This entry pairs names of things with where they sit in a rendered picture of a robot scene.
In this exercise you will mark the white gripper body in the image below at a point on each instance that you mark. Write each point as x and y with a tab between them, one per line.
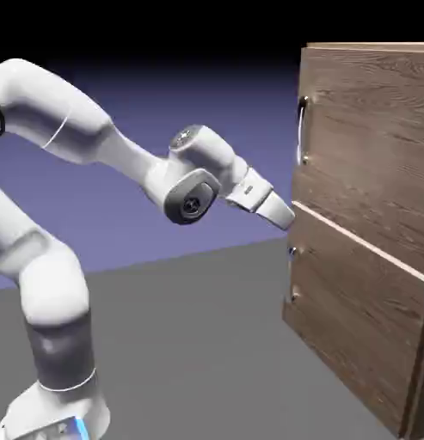
276	210

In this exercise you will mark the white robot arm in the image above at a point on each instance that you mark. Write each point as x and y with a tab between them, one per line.
60	113

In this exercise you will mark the wooden cabinet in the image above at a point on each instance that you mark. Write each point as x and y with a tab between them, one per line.
363	240

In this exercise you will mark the wooden cabinet door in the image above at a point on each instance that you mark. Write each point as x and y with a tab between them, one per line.
366	137
352	309

